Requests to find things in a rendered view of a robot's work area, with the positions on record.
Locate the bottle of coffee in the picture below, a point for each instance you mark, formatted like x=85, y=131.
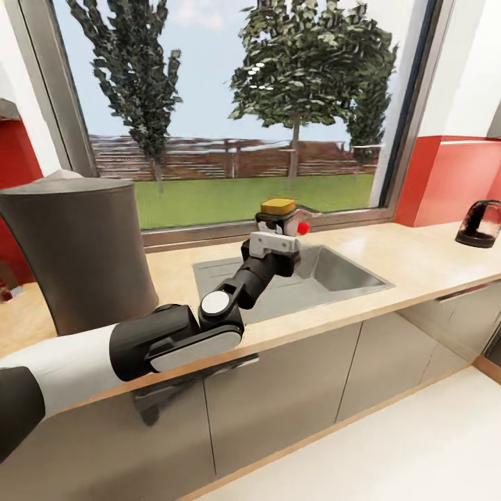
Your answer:
x=281, y=216

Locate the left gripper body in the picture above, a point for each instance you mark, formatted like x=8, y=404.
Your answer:
x=275, y=263

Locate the coffee maker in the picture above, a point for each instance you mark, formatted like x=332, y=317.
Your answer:
x=82, y=240

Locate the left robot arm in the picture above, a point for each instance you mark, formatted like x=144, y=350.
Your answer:
x=51, y=376

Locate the paper coffee filter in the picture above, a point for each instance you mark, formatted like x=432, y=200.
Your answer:
x=59, y=174

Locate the fixed window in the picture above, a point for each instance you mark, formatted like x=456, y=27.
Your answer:
x=212, y=107

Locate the electric kettle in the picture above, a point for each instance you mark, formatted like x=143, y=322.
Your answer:
x=482, y=224

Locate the drop in sink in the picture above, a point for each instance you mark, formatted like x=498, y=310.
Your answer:
x=324, y=277

